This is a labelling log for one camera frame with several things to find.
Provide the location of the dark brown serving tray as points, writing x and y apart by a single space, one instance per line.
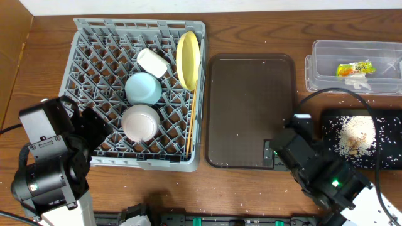
250 97

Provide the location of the wooden chopstick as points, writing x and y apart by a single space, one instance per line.
193 120
191 123

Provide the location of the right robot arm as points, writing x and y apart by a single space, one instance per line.
345 194

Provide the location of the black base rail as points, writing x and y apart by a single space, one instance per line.
141 215

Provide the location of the grey plastic dishwasher rack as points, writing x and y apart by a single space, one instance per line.
103 56

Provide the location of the yellow green snack wrapper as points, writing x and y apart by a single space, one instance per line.
344 70

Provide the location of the pile of food scraps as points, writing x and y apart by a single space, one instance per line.
356 137

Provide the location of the black plastic bin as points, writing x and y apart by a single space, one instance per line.
389 122

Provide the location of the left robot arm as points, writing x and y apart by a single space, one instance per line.
50 182

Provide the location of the yellow plate with crumbs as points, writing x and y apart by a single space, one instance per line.
188 60

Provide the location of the cream plastic cup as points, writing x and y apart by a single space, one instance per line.
152 62

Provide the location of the white tissue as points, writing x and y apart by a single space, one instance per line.
358 81

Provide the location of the light blue bowl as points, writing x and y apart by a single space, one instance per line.
143 88

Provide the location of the clear plastic bin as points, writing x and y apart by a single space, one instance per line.
327 55

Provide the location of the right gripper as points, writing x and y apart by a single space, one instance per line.
283 145

